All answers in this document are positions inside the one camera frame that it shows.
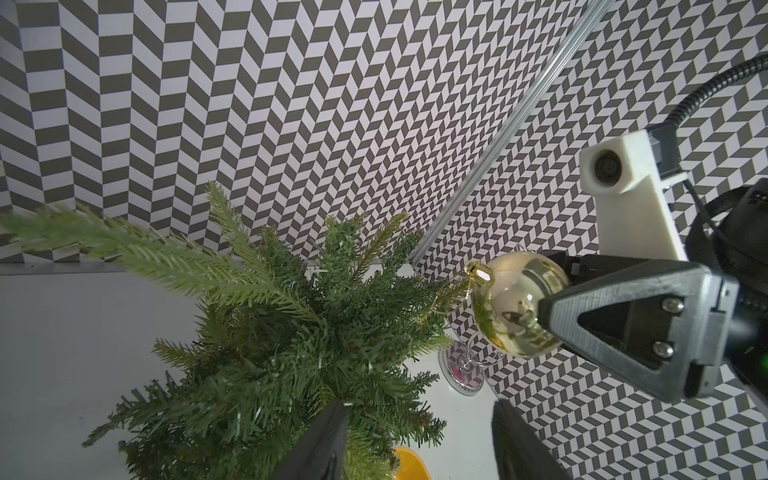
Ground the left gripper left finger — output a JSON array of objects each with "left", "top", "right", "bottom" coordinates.
[{"left": 271, "top": 400, "right": 350, "bottom": 480}]

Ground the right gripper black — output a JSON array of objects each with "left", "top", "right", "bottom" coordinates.
[{"left": 539, "top": 250, "right": 767, "bottom": 403}]

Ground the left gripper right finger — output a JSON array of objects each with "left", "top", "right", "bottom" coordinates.
[{"left": 491, "top": 400, "right": 570, "bottom": 480}]

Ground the gold shiny ball ornament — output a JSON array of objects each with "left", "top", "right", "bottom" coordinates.
[{"left": 464, "top": 250, "right": 570, "bottom": 359}]

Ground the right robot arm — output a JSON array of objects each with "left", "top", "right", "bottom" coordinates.
[{"left": 537, "top": 54, "right": 767, "bottom": 403}]

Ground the small green christmas tree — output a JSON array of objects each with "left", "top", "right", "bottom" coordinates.
[{"left": 1, "top": 184, "right": 468, "bottom": 479}]

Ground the yellow plastic tray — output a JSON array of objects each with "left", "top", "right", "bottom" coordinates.
[{"left": 393, "top": 446, "right": 431, "bottom": 480}]

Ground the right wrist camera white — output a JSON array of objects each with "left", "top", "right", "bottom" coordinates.
[{"left": 578, "top": 130, "right": 688, "bottom": 261}]

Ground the wire glass holder stand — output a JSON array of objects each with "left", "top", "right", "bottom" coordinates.
[{"left": 437, "top": 340, "right": 502, "bottom": 397}]

